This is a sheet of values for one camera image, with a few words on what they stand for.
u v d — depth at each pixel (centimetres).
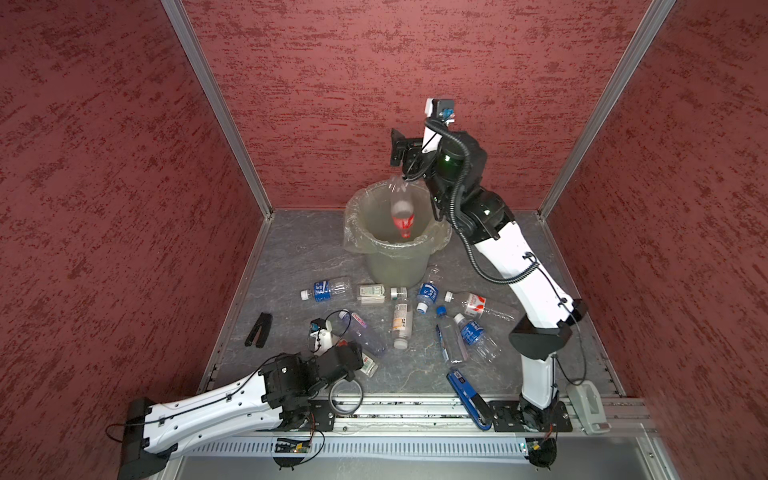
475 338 83
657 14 71
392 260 90
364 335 83
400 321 85
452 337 87
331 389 77
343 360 58
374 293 91
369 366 76
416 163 54
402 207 80
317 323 71
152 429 45
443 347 82
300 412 64
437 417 76
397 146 53
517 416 74
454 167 42
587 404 74
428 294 91
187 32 74
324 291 92
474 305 89
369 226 89
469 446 71
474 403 72
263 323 88
